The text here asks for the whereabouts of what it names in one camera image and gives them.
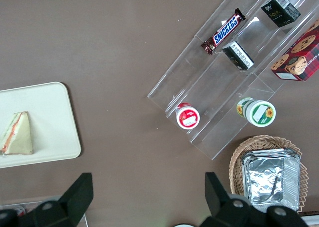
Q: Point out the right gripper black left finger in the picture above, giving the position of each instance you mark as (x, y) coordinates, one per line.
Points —
(72, 202)

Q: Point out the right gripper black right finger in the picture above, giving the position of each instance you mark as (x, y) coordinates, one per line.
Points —
(221, 202)

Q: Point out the triangular sandwich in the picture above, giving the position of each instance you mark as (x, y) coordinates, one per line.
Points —
(21, 137)

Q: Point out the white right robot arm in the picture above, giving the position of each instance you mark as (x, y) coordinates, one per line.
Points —
(184, 225)

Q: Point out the light tan wicker basket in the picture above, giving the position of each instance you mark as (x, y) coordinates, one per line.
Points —
(235, 162)

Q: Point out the cream rectangular plastic tray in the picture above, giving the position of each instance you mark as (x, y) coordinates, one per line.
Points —
(49, 112)

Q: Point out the red cola bottle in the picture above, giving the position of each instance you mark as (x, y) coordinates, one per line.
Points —
(20, 210)

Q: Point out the stack of aluminium foil trays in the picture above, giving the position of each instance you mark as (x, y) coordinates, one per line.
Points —
(269, 177)

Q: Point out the red lid white cup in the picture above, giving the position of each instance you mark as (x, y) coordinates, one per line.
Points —
(188, 117)

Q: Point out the white rectangular bin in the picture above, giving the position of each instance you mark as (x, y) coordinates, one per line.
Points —
(312, 222)

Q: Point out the green lid white cup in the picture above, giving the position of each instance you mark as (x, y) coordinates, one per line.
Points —
(259, 112)

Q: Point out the clear acrylic stepped shelf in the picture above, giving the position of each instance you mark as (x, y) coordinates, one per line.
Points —
(211, 87)

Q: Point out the small black carton box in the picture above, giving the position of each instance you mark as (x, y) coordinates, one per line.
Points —
(280, 11)
(238, 55)

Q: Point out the red tartan cookie box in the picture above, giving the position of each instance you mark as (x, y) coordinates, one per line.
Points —
(299, 60)

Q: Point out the Snickers chocolate bar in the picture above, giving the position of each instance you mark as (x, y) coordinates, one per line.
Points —
(224, 31)

